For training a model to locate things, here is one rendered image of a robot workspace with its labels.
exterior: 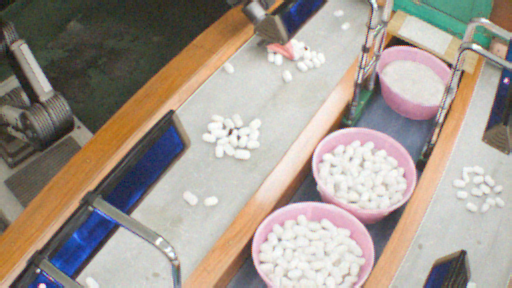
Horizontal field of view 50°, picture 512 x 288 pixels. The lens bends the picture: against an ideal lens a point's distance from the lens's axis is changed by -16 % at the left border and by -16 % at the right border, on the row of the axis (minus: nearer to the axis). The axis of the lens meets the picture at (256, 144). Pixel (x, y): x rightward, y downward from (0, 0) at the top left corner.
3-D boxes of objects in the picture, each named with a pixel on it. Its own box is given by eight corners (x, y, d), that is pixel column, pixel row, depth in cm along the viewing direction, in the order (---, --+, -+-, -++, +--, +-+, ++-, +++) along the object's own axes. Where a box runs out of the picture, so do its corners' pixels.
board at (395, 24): (384, 31, 192) (385, 28, 191) (397, 12, 201) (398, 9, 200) (472, 74, 183) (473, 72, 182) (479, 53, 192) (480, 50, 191)
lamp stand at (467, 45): (414, 168, 164) (457, 40, 132) (433, 125, 177) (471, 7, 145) (469, 196, 159) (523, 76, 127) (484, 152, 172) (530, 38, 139)
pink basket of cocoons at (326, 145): (300, 227, 148) (307, 202, 141) (311, 145, 167) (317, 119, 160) (405, 241, 147) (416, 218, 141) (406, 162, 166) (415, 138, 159)
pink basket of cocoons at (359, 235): (226, 287, 135) (228, 266, 128) (284, 209, 152) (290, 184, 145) (331, 338, 127) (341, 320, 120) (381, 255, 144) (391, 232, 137)
